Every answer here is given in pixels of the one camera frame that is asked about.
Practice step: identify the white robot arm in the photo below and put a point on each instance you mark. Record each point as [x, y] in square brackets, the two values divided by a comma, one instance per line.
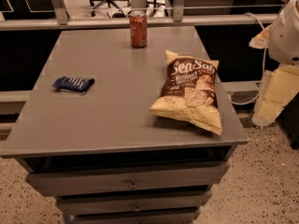
[283, 43]

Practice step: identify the grey metal railing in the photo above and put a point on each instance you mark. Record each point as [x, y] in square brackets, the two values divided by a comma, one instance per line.
[17, 15]

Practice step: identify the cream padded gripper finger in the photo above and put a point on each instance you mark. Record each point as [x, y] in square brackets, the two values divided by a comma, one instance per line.
[260, 41]
[277, 89]

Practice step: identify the orange soda can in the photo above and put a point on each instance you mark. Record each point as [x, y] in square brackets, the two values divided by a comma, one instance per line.
[138, 29]

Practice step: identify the brown sea salt chip bag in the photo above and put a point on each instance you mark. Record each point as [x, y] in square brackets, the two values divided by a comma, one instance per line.
[189, 92]

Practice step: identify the blue rxbar blueberry wrapper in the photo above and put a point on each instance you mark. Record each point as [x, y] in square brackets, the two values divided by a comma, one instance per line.
[73, 84]

